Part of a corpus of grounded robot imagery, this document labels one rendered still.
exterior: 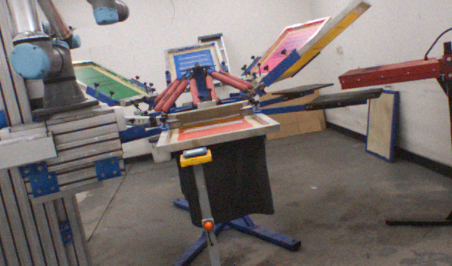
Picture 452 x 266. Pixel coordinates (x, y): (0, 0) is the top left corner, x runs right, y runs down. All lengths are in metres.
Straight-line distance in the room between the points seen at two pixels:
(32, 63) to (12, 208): 0.64
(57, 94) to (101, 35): 5.18
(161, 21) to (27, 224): 5.15
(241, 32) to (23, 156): 5.49
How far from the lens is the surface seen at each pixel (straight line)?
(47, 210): 1.88
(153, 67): 6.66
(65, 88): 1.63
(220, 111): 2.52
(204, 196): 1.80
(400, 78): 2.75
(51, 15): 2.31
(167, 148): 1.95
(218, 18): 6.71
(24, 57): 1.51
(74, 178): 1.70
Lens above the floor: 1.31
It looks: 9 degrees down
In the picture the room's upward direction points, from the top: 10 degrees counter-clockwise
